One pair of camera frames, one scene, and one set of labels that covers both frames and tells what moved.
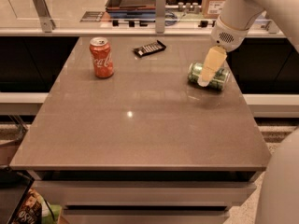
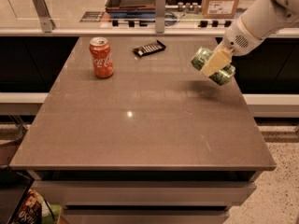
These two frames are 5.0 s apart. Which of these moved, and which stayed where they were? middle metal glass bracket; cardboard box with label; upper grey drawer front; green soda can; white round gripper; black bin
Moved: white round gripper; green soda can
Stayed: cardboard box with label; middle metal glass bracket; upper grey drawer front; black bin
